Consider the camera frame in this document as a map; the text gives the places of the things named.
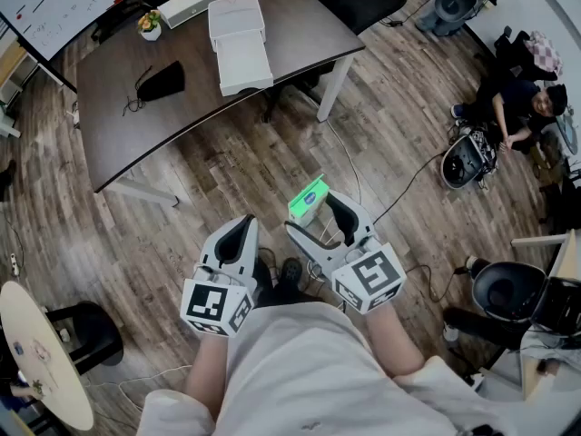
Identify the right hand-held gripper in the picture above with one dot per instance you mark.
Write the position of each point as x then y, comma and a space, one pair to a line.
367, 280

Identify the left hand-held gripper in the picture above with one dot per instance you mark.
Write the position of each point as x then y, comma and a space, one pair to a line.
213, 304

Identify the green packet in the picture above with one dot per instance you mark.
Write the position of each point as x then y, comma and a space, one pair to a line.
308, 200

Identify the white lidded bin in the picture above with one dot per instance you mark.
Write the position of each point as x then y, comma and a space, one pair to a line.
240, 43

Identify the person's left forearm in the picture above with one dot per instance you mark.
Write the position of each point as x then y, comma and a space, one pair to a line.
204, 370

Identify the person's right forearm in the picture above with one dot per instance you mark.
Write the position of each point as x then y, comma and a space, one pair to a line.
390, 343

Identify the black plastic appliance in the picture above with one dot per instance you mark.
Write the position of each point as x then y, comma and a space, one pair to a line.
558, 307

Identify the white rectangular speaker box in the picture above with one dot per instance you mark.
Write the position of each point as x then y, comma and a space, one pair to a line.
186, 5

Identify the person's black shoe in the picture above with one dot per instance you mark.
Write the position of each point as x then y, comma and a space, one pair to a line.
291, 271

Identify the person's black trousers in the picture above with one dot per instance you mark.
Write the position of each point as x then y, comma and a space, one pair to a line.
286, 295

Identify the white table leg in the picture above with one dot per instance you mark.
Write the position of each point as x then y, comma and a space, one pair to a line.
145, 192
333, 89

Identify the person's white shirt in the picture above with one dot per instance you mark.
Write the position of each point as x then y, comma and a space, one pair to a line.
295, 370

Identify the white shell case black interior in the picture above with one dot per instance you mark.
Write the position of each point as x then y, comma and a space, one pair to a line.
463, 164

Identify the white power strip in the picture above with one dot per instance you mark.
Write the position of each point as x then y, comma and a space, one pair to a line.
15, 264

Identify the potted orange flower plant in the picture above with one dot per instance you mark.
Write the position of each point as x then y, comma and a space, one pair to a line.
150, 25

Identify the round beige table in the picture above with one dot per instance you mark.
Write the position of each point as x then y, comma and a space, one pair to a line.
36, 357

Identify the black mesh chair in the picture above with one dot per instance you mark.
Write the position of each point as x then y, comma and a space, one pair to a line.
118, 21

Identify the grey shell case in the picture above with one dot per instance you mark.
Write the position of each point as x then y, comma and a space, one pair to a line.
451, 2

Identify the pink checkered cloth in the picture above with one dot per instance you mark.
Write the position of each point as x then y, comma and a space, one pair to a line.
544, 52

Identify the white shelf unit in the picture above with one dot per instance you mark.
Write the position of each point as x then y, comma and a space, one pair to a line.
13, 75

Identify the whiteboard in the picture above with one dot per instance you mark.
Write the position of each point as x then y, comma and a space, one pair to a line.
68, 2

